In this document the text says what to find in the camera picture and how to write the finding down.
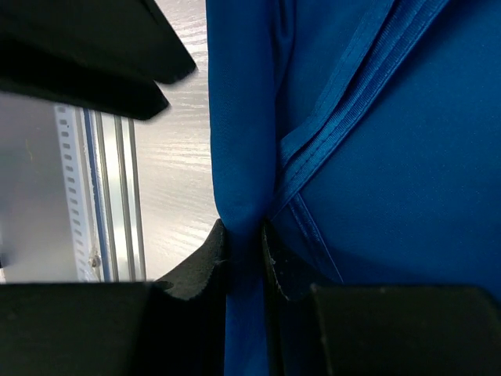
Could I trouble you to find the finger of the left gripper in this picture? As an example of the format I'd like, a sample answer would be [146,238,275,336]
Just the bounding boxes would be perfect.
[1,1,196,85]
[1,39,169,121]

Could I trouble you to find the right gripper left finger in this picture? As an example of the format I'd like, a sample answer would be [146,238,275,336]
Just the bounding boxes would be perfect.
[1,221,226,375]

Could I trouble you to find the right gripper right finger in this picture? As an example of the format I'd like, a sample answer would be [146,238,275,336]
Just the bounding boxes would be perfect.
[261,224,500,375]

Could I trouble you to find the blue cloth napkin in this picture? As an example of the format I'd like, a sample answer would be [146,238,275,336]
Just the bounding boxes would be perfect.
[206,1,500,375]

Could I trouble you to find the white slotted cable duct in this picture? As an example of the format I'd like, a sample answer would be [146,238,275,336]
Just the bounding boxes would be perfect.
[54,103,101,282]

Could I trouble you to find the aluminium front rail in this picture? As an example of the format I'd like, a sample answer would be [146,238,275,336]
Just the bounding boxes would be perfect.
[80,110,146,282]

